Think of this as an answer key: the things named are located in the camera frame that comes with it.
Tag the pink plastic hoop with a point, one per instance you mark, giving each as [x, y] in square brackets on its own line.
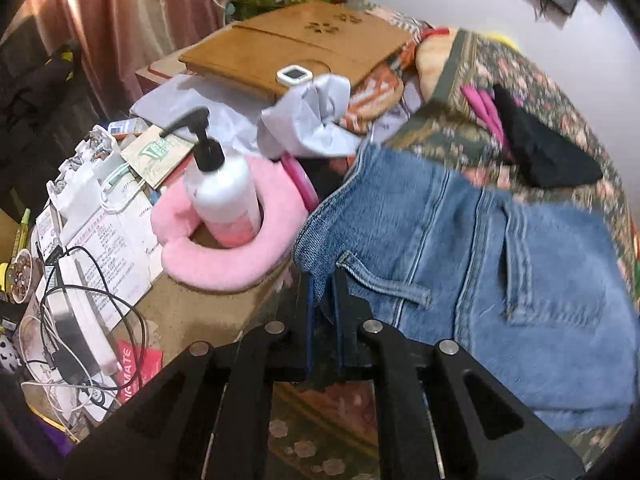
[300, 180]

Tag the pink plush cushion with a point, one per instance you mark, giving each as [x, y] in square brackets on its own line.
[280, 220]

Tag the small white clock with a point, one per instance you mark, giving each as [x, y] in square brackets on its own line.
[294, 75]

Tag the pale grey sheet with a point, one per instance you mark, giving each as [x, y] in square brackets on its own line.
[200, 95]

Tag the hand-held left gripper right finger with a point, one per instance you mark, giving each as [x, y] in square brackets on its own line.
[342, 320]

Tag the dark clothing pile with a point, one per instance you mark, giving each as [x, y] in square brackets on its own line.
[35, 110]

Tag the dark floral blanket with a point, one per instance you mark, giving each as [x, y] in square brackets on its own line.
[550, 90]

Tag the white pink pump bottle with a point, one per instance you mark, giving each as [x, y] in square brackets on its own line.
[225, 195]

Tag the white printed paper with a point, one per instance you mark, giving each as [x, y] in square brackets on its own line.
[115, 250]

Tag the magenta cloth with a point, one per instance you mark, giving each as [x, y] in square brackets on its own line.
[482, 105]

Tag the wooden lap desk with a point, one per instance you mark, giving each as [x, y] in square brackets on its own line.
[300, 45]

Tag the red packet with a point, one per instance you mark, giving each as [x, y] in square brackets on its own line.
[140, 365]

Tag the orange striped quilt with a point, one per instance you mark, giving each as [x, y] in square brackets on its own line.
[375, 95]

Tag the black cloth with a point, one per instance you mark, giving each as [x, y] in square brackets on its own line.
[540, 155]

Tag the brown envelope with green print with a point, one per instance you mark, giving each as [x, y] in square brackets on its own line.
[160, 155]

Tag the white plastic packaging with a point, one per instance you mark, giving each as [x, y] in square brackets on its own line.
[80, 185]

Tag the yellow marker pen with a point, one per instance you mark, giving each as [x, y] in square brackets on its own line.
[22, 232]

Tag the blue denim pants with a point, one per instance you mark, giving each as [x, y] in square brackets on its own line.
[450, 240]

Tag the pink striped curtain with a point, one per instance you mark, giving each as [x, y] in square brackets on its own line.
[125, 10]

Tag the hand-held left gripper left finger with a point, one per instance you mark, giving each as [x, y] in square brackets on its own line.
[300, 320]

